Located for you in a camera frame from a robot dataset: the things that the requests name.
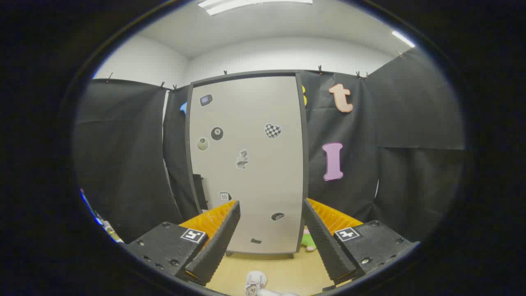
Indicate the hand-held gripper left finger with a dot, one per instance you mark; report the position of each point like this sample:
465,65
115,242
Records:
218,242

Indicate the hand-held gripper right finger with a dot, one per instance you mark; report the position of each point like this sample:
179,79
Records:
324,242

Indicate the grey shoe cabinet door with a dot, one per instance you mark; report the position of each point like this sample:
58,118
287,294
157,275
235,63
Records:
254,185

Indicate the grey shoe cabinet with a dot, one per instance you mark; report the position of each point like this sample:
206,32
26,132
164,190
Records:
306,172

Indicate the green plush toy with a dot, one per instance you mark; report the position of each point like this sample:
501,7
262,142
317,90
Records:
309,242

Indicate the white side table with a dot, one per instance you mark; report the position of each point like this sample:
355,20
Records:
111,232

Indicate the black backdrop cloth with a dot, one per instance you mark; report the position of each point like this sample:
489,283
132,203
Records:
123,156

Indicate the ceiling light panel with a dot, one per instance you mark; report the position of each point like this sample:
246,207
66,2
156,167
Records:
246,4

